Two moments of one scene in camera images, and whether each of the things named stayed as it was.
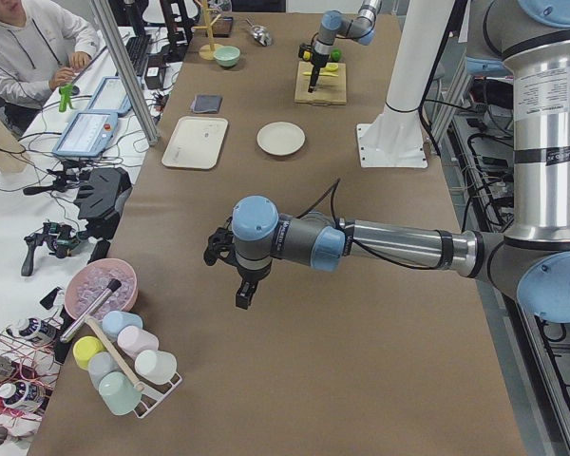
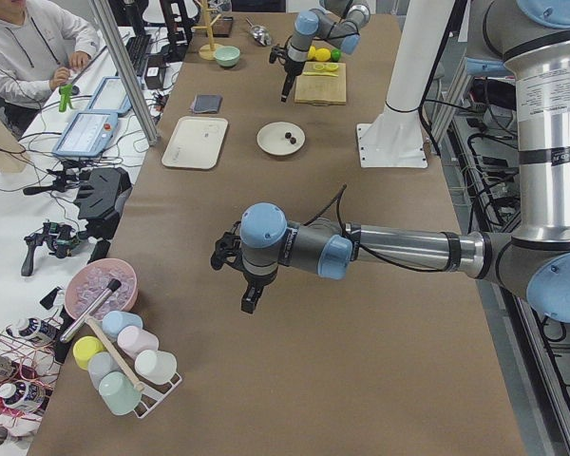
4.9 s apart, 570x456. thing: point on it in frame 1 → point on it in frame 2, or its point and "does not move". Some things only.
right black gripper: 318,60 → 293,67
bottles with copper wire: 20,368 does not move
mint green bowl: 227,56 does not move
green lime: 335,54 does not move
